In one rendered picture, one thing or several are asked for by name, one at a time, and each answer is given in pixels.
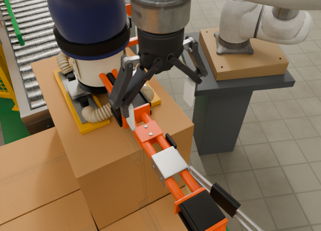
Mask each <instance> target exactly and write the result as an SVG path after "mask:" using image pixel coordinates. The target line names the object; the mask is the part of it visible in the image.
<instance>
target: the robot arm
mask: <svg viewBox="0 0 321 231"><path fill-rule="evenodd" d="M191 1H192V0H130V5H131V17H132V21H133V22H134V24H135V25H136V26H137V34H138V46H139V52H138V54H137V56H132V57H128V56H127V55H125V54H124V55H122V56H121V67H120V70H119V72H118V75H117V78H116V80H115V83H114V85H113V88H112V91H111V93H110V96H109V98H108V100H109V102H110V103H111V105H112V107H113V109H115V110H116V109H118V108H119V107H120V111H121V114H122V115H123V117H124V118H125V119H127V123H128V125H129V126H130V128H131V130H132V131H134V130H136V128H135V119H134V109H133V105H132V103H131V102H132V101H133V100H134V98H135V97H136V95H137V94H138V93H139V91H140V90H141V88H142V87H143V86H144V84H145V83H146V82H147V81H149V80H150V79H151V78H152V76H153V75H154V74H159V73H161V72H163V71H168V70H171V68H172V67H173V66H176V67H177V68H178V69H179V70H181V71H182V72H184V73H185V74H186V76H185V82H184V93H183V101H184V102H185V103H186V104H187V105H188V106H189V107H190V108H192V107H193V99H194V92H196V91H197V87H198V84H201V83H202V79H201V77H202V76H203V77H206V76H207V75H208V72H207V69H206V67H205V65H204V63H203V61H202V59H201V57H200V54H199V52H198V42H197V41H196V40H195V39H194V38H193V37H192V36H190V35H187V36H186V38H185V40H184V27H185V26H186V25H187V24H188V22H189V20H190V12H191ZM314 10H321V0H226V2H225V4H224V6H223V8H222V11H221V16H220V23H219V31H216V32H214V37H215V39H216V46H217V52H216V54H217V55H224V54H253V53H254V50H253V48H252V47H251V43H250V39H252V38H256V39H259V40H262V41H266V42H271V43H277V44H283V45H294V44H298V43H301V42H303V41H305V40H306V39H307V37H308V36H309V34H310V31H311V29H312V26H313V20H312V17H311V15H310V14H309V13H308V12H307V11H314ZM184 49H185V50H186V51H187V52H188V54H189V56H190V58H191V60H192V62H193V64H194V66H195V68H196V70H195V71H193V70H192V69H191V68H189V67H188V66H187V65H186V64H185V63H184V62H182V61H181V60H180V59H179V57H180V55H181V54H182V52H183V50H184ZM137 64H138V66H137V68H136V65H137ZM144 68H146V69H147V70H148V71H147V72H146V71H145V70H144ZM135 70H136V72H135V73H134V75H133V71H135ZM132 75H133V76H132Z"/></svg>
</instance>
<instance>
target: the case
mask: <svg viewBox="0 0 321 231"><path fill-rule="evenodd" d="M57 57H58V55H57V56H54V57H51V58H47V59H44V60H41V61H37V62H34V63H31V67H32V70H33V72H34V75H35V77H36V80H37V82H38V85H39V87H40V90H41V92H42V94H43V97H44V100H45V102H46V105H47V107H48V110H49V112H50V115H51V117H52V120H53V123H54V125H55V128H56V130H57V133H58V135H59V138H60V140H61V142H62V145H63V147H64V150H65V153H66V155H67V158H68V160H69V163H70V165H71V168H72V170H73V173H74V175H75V178H76V180H77V183H78V185H79V187H80V189H81V191H82V194H83V196H84V198H85V200H86V202H87V204H88V207H89V209H90V211H91V213H92V216H93V218H94V220H95V222H96V225H97V227H98V229H99V230H100V229H102V228H104V227H106V226H108V225H110V224H112V223H114V222H116V221H118V220H119V219H121V218H123V217H125V216H127V215H129V214H131V213H132V212H134V211H136V210H138V209H140V208H142V207H144V206H146V205H147V204H149V203H151V202H153V201H155V200H157V199H159V198H161V197H162V196H164V195H166V194H168V193H170V190H169V189H168V187H166V188H164V186H163V184H162V183H161V181H160V179H159V178H158V176H157V175H156V173H155V171H154V170H153V168H152V166H151V160H150V158H149V156H148V155H147V153H146V151H145V150H144V149H142V148H141V146H140V145H139V143H138V141H137V140H136V138H135V137H134V135H135V134H134V132H133V131H132V130H131V128H130V127H128V128H126V129H124V128H123V127H120V126H119V124H118V123H117V121H116V119H115V118H114V116H110V117H109V119H110V124H108V125H105V126H103V127H100V128H98V129H95V130H93V131H90V132H88V133H85V134H83V135H82V134H81V133H80V131H79V129H78V127H77V125H76V122H75V120H74V118H73V116H72V114H71V111H70V109H69V107H68V105H67V103H66V100H65V98H64V96H63V94H62V91H61V89H60V87H59V85H58V83H57V80H56V78H55V76H54V74H53V71H55V70H58V69H60V67H59V66H58V64H57V59H56V58H57ZM147 82H148V84H149V85H150V86H151V88H152V89H153V90H154V92H155V93H156V94H157V95H158V97H159V98H160V99H161V103H160V104H158V105H155V106H153V107H150V109H151V115H150V117H151V119H152V120H155V122H156V123H157V124H158V126H159V127H160V129H161V130H162V131H163V135H164V137H165V134H166V133H168V134H169V135H170V136H171V138H172V139H173V141H174V142H175V143H176V145H177V150H178V151H179V153H180V154H181V156H182V157H183V159H184V160H185V161H186V163H187V164H188V165H189V160H190V153H191V146H192V139H193V130H194V124H193V122H192V121H191V120H190V119H189V118H188V116H187V115H186V114H185V113H184V112H183V111H182V110H181V108H180V107H179V106H178V105H177V104H176V103H175V101H174V100H173V99H172V98H171V97H170V95H169V94H168V93H167V92H166V91H165V89H164V88H163V87H162V86H161V85H160V83H159V82H158V81H157V80H156V79H155V77H154V76H152V78H151V79H150V80H149V81H147ZM95 95H96V96H97V98H98V100H99V102H100V103H101V105H102V107H103V106H104V105H106V104H108V103H109V100H108V98H109V97H108V95H107V94H95Z"/></svg>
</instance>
